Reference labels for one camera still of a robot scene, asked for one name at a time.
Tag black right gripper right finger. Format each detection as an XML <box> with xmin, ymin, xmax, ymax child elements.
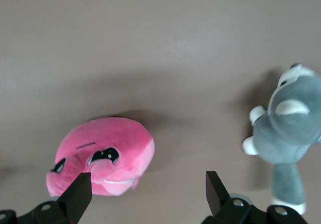
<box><xmin>200</xmin><ymin>171</ymin><xmax>308</xmax><ymax>224</ymax></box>

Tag grey white husky plush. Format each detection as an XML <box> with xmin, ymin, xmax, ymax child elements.
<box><xmin>242</xmin><ymin>63</ymin><xmax>321</xmax><ymax>214</ymax></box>

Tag pink round plush toy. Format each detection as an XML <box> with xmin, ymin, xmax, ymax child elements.
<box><xmin>46</xmin><ymin>117</ymin><xmax>155</xmax><ymax>197</ymax></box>

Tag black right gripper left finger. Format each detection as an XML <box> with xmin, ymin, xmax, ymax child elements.
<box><xmin>0</xmin><ymin>172</ymin><xmax>93</xmax><ymax>224</ymax></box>

